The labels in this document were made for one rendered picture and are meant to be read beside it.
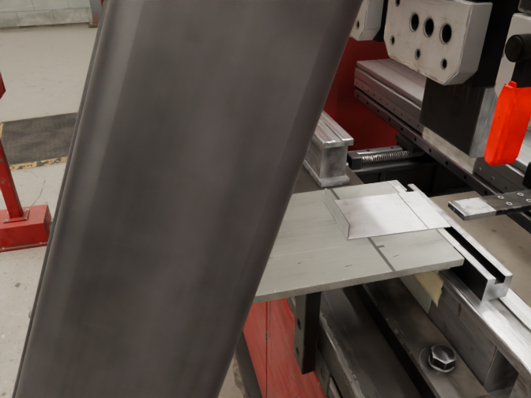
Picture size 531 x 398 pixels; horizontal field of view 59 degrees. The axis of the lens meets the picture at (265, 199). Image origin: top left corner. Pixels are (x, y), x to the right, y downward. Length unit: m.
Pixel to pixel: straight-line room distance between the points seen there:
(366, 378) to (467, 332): 0.12
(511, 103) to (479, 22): 0.12
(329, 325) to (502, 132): 0.34
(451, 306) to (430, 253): 0.07
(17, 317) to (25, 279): 0.23
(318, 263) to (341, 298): 0.16
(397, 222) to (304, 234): 0.12
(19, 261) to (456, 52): 2.13
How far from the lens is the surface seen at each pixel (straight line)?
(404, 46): 0.57
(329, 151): 0.89
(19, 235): 2.43
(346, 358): 0.59
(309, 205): 0.61
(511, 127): 0.39
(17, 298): 2.18
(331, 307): 0.64
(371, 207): 0.61
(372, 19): 0.66
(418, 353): 0.57
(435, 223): 0.60
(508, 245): 2.49
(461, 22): 0.49
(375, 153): 1.11
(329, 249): 0.53
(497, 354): 0.54
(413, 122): 1.09
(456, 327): 0.58
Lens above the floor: 1.32
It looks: 31 degrees down
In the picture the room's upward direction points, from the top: straight up
